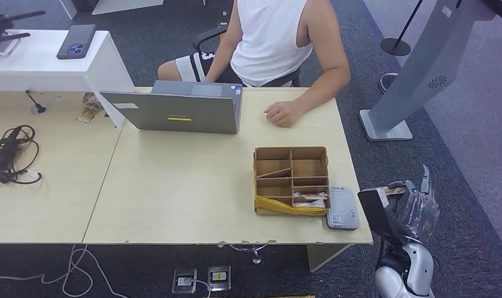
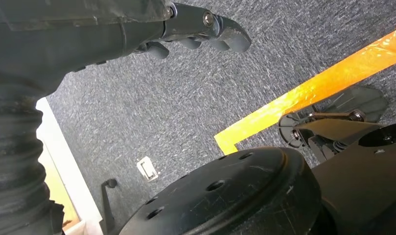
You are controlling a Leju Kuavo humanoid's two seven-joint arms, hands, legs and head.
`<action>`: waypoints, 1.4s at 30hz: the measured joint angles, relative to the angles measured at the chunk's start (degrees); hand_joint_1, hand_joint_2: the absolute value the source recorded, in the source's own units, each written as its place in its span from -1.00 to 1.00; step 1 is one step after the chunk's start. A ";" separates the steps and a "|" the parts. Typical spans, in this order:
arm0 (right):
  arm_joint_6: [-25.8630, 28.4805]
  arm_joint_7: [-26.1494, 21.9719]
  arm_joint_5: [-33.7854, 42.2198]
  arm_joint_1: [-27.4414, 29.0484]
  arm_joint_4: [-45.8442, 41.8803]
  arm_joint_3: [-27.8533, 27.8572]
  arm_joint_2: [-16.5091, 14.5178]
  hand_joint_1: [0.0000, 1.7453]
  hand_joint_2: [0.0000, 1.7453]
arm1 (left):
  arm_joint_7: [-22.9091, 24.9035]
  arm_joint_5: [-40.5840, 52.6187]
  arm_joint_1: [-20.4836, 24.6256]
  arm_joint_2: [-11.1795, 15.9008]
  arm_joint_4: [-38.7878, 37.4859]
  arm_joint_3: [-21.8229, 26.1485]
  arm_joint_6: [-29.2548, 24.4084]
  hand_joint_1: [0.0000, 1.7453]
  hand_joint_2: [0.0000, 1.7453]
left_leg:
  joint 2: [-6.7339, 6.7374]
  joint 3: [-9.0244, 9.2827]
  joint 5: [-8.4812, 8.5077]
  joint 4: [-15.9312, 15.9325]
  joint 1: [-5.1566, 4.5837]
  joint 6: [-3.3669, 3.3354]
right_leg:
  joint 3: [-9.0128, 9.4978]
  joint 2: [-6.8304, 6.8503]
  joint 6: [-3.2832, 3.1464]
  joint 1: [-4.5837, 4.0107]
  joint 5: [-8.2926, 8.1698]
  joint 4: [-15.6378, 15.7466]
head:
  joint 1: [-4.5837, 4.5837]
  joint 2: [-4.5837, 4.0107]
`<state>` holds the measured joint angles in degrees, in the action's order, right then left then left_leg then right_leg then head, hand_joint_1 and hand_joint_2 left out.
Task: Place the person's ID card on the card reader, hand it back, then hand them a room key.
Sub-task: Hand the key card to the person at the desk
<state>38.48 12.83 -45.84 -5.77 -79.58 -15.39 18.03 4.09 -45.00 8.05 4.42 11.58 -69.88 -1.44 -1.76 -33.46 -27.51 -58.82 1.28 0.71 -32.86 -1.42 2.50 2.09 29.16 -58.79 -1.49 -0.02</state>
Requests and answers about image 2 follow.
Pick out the black robot lower body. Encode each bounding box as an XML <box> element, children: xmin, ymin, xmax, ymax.
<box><xmin>309</xmin><ymin>122</ymin><xmax>396</xmax><ymax>235</ymax></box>

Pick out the black robot foot bracket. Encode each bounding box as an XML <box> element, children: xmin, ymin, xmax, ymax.
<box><xmin>278</xmin><ymin>85</ymin><xmax>389</xmax><ymax>164</ymax></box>

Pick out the floor outlet with white plug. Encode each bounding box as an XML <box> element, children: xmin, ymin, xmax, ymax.
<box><xmin>136</xmin><ymin>156</ymin><xmax>160</xmax><ymax>182</ymax></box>

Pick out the black lever handle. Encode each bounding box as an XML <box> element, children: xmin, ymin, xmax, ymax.
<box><xmin>99</xmin><ymin>178</ymin><xmax>118</xmax><ymax>235</ymax></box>

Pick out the yellow floor tape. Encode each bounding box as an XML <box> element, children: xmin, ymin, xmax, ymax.
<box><xmin>213</xmin><ymin>24</ymin><xmax>396</xmax><ymax>156</ymax></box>

